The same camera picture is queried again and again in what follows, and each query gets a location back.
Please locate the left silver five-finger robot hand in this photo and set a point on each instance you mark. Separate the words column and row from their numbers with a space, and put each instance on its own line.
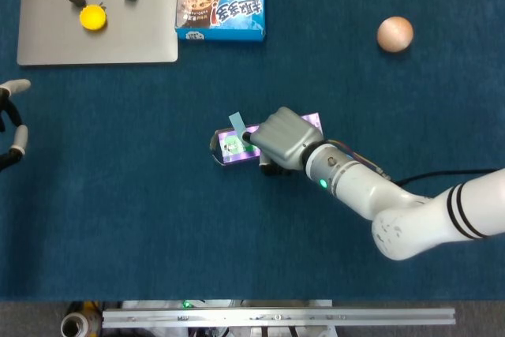
column 21, row 137

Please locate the roll of clear tape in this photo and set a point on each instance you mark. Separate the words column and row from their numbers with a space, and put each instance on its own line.
column 75, row 325

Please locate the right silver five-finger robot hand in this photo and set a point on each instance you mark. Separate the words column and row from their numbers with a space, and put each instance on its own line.
column 284, row 135

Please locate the blue cookie box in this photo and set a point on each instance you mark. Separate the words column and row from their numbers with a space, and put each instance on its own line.
column 221, row 1

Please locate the silver closed laptop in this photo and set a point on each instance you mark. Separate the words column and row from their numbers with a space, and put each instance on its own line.
column 118, row 37

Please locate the purple and white carton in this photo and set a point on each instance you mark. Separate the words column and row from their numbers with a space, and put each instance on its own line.
column 233, row 153

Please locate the aluminium profile rail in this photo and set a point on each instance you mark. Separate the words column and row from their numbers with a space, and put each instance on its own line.
column 276, row 317

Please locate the yellow item under table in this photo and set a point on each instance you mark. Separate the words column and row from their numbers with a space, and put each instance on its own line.
column 90, row 305

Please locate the wooden ball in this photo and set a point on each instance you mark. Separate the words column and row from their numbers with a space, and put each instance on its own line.
column 395, row 34

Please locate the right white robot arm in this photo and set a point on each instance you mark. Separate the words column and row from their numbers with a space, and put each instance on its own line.
column 394, row 210

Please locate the blue felt table cloth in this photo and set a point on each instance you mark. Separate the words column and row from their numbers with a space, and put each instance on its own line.
column 158, row 234

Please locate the yellow ribbed bottle cap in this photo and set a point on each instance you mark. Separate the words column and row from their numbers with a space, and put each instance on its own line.
column 92, row 17

